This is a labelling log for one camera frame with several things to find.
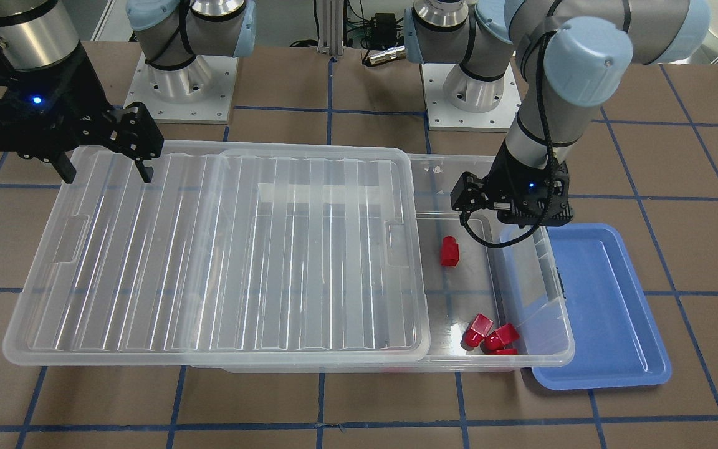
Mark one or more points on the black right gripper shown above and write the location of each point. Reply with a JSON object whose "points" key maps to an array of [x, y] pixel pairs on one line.
{"points": [[78, 93]]}

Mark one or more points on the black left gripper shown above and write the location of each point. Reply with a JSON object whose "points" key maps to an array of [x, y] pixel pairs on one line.
{"points": [[503, 175]]}

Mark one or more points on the clear plastic box lid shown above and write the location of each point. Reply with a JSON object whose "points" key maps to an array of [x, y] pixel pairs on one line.
{"points": [[236, 255]]}

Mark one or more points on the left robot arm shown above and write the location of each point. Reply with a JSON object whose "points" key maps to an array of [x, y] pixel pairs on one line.
{"points": [[572, 55]]}

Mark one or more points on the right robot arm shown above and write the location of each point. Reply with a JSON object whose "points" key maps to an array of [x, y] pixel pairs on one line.
{"points": [[171, 34]]}

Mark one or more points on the clear plastic storage box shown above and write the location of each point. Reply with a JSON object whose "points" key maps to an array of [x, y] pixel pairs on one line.
{"points": [[454, 294]]}

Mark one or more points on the blue plastic tray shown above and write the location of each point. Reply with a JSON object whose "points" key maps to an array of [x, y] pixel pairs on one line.
{"points": [[575, 299]]}

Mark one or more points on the black power adapter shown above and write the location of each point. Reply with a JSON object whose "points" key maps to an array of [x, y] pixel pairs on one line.
{"points": [[383, 32]]}

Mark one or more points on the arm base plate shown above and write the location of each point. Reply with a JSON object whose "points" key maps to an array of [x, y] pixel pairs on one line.
{"points": [[201, 92], [456, 102]]}

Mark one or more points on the aluminium frame post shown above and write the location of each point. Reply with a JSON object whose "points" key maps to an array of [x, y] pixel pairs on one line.
{"points": [[330, 28]]}

